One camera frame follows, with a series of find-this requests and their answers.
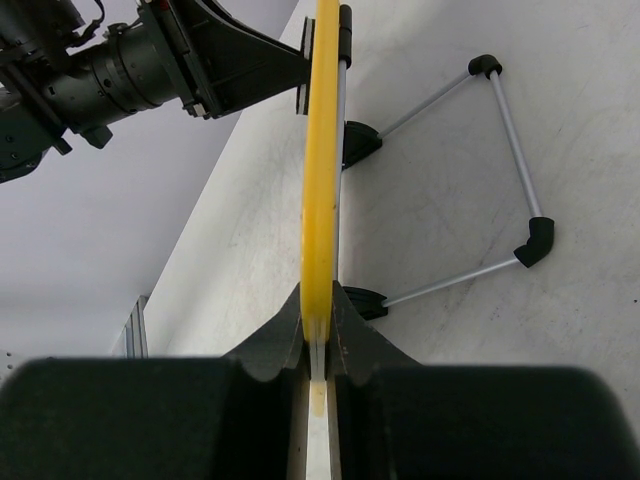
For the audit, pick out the black whiteboard eraser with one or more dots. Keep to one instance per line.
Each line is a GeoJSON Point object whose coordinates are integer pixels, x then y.
{"type": "Point", "coordinates": [303, 90]}

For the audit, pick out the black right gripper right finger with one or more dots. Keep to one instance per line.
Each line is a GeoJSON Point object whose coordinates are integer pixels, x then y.
{"type": "Point", "coordinates": [360, 356]}

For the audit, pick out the yellow framed whiteboard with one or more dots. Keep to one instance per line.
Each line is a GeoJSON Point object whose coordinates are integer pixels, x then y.
{"type": "Point", "coordinates": [319, 184]}

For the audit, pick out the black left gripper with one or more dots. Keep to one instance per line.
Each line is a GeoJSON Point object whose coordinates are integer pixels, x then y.
{"type": "Point", "coordinates": [196, 52]}

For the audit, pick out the whiteboard metal stand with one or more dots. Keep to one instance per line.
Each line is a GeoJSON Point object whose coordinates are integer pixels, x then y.
{"type": "Point", "coordinates": [358, 141]}

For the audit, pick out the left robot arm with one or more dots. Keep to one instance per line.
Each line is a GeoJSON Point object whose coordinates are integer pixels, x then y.
{"type": "Point", "coordinates": [60, 74]}

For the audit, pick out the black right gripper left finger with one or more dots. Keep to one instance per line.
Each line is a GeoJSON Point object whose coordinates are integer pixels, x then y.
{"type": "Point", "coordinates": [275, 351]}

